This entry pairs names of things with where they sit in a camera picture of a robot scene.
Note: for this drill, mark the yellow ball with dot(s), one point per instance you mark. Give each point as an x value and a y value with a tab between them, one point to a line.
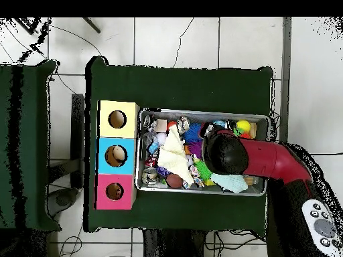
243	125

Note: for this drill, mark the purple spiky toy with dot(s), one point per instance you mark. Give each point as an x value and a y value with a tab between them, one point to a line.
197	150

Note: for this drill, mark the wooden block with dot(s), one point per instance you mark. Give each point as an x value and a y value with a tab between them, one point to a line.
160	125

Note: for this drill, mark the cream knitted cloth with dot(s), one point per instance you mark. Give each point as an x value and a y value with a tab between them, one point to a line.
172	158

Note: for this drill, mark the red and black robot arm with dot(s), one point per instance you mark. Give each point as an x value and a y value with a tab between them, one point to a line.
268	160

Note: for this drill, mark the black stand leg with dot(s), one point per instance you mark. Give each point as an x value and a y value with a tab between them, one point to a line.
91	25

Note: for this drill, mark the black upright panel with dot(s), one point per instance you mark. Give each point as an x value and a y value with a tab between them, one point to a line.
77	133

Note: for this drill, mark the grey stand base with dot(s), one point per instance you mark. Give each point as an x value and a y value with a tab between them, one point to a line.
64	199

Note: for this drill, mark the orange ball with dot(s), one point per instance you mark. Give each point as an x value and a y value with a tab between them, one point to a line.
171	124

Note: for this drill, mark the mint green knitted cloth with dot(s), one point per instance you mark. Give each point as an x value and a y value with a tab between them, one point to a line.
230	182

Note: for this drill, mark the bright green spiky ball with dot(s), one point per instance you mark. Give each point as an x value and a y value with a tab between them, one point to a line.
201	168

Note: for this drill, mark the wooden box with three holes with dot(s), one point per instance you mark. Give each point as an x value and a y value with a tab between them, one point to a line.
104	128

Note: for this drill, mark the globe print ball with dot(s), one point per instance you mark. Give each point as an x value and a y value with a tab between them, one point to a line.
219	123

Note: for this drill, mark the blue spiky ball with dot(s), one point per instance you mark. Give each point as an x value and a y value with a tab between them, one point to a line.
193	133

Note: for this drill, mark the brown toy football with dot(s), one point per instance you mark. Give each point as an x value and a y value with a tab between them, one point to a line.
174	181

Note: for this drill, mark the dark green tablecloth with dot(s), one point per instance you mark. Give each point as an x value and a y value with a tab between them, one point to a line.
32	160
174	88

